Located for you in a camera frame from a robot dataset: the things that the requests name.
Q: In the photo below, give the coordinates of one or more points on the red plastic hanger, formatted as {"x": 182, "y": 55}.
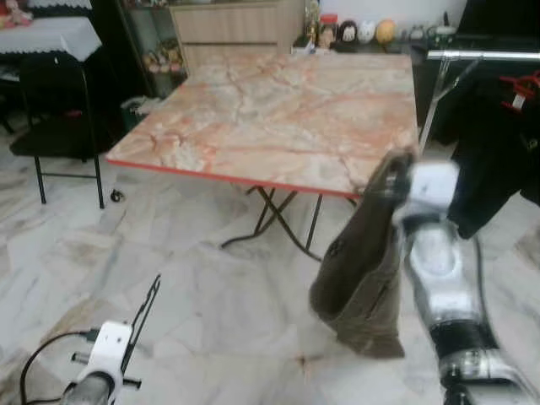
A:
{"x": 523, "y": 84}

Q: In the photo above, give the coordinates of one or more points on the black tv console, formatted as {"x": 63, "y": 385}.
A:
{"x": 422, "y": 84}

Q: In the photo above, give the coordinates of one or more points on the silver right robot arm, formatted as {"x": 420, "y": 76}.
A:
{"x": 443, "y": 287}

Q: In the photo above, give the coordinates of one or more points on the white blue round plush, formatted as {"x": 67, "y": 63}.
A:
{"x": 365, "y": 32}

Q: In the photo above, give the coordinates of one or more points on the white tablecloth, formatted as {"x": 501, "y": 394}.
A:
{"x": 51, "y": 35}

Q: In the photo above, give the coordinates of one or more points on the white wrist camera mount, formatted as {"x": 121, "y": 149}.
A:
{"x": 430, "y": 186}
{"x": 108, "y": 346}

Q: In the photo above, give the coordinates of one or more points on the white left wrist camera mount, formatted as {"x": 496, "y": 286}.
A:
{"x": 108, "y": 346}

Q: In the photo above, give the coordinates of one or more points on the brown trousers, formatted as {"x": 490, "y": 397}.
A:
{"x": 363, "y": 278}

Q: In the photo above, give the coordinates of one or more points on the orange marble folding table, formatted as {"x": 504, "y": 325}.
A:
{"x": 253, "y": 118}

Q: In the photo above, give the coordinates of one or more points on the green basket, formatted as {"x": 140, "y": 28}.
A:
{"x": 139, "y": 107}

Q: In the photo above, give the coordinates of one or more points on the dark glass display cabinet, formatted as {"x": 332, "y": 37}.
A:
{"x": 110, "y": 34}

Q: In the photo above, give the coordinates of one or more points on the light wooden cabinet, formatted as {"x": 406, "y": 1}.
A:
{"x": 236, "y": 29}

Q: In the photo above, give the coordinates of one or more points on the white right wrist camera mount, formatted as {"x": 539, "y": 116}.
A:
{"x": 430, "y": 186}

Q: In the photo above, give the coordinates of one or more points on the green white mug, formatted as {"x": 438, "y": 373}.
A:
{"x": 443, "y": 34}

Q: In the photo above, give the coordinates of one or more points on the black white round plush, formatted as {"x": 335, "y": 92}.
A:
{"x": 347, "y": 34}

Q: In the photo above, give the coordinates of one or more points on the black shirt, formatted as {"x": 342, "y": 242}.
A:
{"x": 489, "y": 169}

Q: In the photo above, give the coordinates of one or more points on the grey small figurine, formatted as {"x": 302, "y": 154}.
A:
{"x": 416, "y": 34}

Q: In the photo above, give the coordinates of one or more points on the silver metal clothes rack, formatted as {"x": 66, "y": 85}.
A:
{"x": 481, "y": 55}

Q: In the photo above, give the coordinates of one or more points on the red lid jar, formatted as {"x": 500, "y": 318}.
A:
{"x": 327, "y": 32}

